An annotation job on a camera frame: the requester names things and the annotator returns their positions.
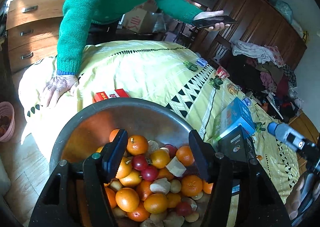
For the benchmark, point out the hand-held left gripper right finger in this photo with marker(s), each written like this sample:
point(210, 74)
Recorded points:
point(200, 154)

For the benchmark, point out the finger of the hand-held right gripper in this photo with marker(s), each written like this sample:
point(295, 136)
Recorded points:
point(282, 133)

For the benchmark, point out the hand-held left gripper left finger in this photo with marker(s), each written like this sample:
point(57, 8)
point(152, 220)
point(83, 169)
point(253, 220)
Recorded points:
point(116, 157)

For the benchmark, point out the small orange with stem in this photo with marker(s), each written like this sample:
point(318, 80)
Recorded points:
point(260, 157)

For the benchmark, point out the large metal bowl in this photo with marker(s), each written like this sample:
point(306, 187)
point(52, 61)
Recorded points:
point(100, 122)

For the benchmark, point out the pile of oranges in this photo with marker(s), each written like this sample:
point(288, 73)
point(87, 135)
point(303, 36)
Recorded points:
point(127, 199)

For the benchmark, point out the person's right hand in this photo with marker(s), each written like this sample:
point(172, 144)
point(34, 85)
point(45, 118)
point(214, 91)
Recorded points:
point(297, 199)

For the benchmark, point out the green leaf vegetable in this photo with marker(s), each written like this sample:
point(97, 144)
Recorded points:
point(260, 125)
point(191, 65)
point(216, 82)

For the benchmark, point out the small red tomato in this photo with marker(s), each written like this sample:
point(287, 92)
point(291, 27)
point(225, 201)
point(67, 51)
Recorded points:
point(183, 208)
point(171, 150)
point(149, 172)
point(140, 162)

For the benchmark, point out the beige ginger piece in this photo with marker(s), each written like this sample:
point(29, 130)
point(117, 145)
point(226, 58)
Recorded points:
point(160, 185)
point(153, 145)
point(175, 167)

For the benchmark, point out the black cardboard box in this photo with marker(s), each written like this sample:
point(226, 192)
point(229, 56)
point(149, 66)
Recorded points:
point(235, 144)

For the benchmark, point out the small blue packet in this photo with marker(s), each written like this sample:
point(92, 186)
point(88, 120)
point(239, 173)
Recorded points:
point(247, 102)

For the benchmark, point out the blue cardboard box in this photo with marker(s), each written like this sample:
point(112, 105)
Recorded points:
point(237, 117)

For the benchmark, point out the flat red box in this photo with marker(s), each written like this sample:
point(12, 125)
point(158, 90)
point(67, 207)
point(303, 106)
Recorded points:
point(112, 95)

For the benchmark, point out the pile of clothes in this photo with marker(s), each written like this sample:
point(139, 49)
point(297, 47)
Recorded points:
point(265, 69)

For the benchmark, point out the small orange packet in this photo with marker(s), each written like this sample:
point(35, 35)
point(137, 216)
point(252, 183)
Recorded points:
point(232, 88)

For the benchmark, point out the red snack packet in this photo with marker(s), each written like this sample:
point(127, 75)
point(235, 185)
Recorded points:
point(222, 72)

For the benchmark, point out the blue and white packet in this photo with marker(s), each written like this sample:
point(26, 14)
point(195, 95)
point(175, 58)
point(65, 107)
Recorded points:
point(201, 62)

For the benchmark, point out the yellow patterned blanket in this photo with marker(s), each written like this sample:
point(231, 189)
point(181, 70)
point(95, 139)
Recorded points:
point(150, 67)

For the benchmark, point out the wooden chair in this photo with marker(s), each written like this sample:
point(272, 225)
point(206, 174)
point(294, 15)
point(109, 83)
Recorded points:
point(220, 53)

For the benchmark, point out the dark wooden wardrobe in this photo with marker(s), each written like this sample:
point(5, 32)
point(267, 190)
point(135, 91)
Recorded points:
point(252, 24)

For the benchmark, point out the pink plastic basket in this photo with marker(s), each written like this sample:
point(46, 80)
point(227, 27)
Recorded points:
point(6, 122)

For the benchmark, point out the light blue plastic bag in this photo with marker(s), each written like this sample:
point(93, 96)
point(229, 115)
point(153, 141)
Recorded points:
point(283, 8)

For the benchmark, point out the black smartphone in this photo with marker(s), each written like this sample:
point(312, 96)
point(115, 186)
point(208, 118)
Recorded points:
point(215, 20)

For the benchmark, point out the brown cardboard box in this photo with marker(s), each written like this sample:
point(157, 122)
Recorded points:
point(137, 21)

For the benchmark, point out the light wooden dresser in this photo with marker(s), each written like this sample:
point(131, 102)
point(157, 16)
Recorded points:
point(30, 29)

